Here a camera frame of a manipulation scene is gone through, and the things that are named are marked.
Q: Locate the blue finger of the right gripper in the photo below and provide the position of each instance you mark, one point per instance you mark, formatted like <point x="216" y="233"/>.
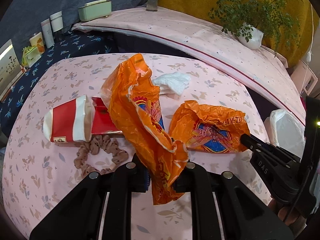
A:
<point x="275" y="152"/>

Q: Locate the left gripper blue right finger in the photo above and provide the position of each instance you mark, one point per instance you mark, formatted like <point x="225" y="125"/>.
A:
<point x="180" y="185"/>

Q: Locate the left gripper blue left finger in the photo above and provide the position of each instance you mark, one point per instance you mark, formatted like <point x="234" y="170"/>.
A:
<point x="147" y="175"/>

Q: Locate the orange plastic bag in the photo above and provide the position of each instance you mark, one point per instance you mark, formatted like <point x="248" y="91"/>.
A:
<point x="208" y="128"/>
<point x="134" y="107"/>

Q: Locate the pink dotted scrunchie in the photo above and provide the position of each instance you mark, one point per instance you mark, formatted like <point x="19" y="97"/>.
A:
<point x="102" y="154"/>

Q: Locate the white tissue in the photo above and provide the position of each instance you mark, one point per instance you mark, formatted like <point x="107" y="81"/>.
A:
<point x="173" y="83"/>

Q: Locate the trash bin with white liner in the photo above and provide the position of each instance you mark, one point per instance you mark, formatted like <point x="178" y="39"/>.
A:
<point x="285" y="130"/>

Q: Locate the pink appliance with display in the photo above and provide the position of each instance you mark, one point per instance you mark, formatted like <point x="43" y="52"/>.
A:
<point x="304" y="78"/>

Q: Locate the pink rabbit print tablecloth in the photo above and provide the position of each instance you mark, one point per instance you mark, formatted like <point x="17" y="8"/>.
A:
<point x="37" y="173"/>

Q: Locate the pink dotted bench cover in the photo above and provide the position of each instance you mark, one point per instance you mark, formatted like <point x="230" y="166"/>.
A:
<point x="259" y="69"/>

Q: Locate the white pot green plant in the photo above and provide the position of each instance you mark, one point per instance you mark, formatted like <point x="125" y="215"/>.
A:
<point x="241" y="17"/>

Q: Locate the navy leaf print cloth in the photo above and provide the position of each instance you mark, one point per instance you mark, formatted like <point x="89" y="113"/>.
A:
<point x="74" y="44"/>

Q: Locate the small green white box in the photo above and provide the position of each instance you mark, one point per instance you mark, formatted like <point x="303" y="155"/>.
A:
<point x="30" y="56"/>

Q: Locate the white gold card box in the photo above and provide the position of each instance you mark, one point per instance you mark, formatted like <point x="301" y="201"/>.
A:
<point x="10" y="69"/>

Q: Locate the mint green storage box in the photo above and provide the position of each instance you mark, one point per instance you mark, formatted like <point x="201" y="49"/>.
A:
<point x="96" y="9"/>

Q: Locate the small orange print box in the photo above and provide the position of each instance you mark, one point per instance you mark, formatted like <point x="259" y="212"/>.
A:
<point x="36" y="40"/>

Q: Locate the white cylindrical jar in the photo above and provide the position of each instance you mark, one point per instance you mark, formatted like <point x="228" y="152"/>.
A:
<point x="56" y="21"/>

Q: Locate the white tall bottle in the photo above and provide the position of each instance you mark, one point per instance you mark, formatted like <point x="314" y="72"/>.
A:
<point x="47" y="33"/>

